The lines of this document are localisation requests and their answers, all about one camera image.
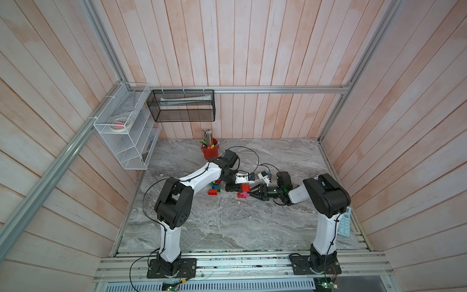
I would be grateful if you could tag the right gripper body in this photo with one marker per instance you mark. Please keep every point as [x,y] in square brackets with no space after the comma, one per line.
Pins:
[271,192]

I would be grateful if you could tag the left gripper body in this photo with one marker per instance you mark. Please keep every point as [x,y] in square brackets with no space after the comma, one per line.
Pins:
[230,186]

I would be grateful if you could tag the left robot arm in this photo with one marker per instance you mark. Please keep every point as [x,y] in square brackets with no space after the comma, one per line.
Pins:
[174,204]

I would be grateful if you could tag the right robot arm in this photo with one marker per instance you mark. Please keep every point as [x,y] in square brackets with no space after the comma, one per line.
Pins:
[330,200]

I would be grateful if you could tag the red pen cup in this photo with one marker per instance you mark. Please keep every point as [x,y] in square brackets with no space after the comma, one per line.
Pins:
[212,152]

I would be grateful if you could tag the pens in cup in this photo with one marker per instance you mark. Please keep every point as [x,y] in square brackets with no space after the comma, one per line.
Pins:
[208,141]

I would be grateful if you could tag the calculator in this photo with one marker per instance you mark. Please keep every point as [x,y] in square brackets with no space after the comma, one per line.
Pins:
[344,227]

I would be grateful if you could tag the black mesh basket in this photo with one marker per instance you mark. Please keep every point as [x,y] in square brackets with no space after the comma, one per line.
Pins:
[182,105]

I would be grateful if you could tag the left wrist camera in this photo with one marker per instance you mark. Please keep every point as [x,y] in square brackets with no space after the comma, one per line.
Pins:
[244,178]

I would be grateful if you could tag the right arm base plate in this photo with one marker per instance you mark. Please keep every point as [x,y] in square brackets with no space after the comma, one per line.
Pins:
[314,264]

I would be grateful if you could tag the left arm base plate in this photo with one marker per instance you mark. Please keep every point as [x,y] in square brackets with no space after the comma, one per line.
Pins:
[180,268]

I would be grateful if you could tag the white wire shelf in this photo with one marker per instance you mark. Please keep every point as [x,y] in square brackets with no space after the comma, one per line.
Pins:
[133,149]

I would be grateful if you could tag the aluminium rail front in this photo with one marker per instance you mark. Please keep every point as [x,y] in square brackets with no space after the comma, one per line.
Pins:
[242,265]

